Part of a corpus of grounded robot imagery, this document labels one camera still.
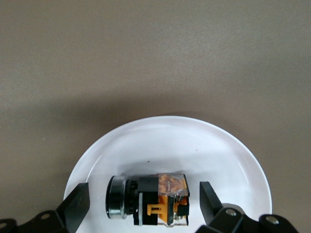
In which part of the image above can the pink round plate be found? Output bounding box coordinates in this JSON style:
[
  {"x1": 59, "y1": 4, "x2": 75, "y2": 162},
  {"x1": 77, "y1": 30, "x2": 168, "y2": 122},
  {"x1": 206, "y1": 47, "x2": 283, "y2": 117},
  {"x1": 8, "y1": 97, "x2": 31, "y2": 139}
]
[{"x1": 63, "y1": 115, "x2": 273, "y2": 233}]

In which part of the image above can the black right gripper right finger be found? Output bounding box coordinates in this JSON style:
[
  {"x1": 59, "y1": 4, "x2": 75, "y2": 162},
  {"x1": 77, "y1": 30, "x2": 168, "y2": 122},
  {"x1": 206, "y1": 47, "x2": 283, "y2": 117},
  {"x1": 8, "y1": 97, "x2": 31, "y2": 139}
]
[{"x1": 196, "y1": 181, "x2": 298, "y2": 233}]

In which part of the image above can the orange and black push-button switch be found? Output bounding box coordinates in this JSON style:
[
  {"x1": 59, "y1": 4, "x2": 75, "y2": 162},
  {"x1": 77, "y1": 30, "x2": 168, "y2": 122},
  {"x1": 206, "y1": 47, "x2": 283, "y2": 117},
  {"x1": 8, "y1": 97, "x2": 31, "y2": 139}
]
[{"x1": 105, "y1": 171, "x2": 190, "y2": 228}]

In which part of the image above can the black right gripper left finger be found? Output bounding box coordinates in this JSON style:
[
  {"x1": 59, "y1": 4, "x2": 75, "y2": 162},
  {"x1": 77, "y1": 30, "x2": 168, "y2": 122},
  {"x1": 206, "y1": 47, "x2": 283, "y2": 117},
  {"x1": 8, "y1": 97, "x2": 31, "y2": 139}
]
[{"x1": 0, "y1": 182, "x2": 91, "y2": 233}]

